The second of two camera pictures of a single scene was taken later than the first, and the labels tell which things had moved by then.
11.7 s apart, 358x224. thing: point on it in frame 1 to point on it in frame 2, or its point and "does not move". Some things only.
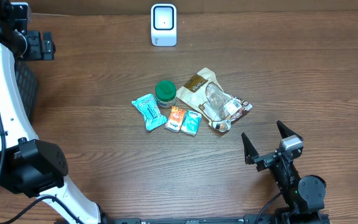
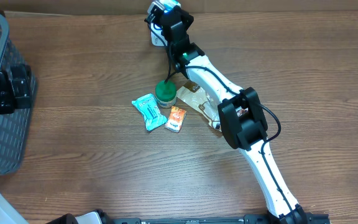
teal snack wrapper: x=148 y=106 does not move
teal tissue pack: x=191 y=122 to x=169 y=4
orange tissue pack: x=175 y=119 does not move
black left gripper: x=36 y=51 to x=11 y=99
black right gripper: x=266 y=160 to x=185 y=17
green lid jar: x=166 y=94 does not move
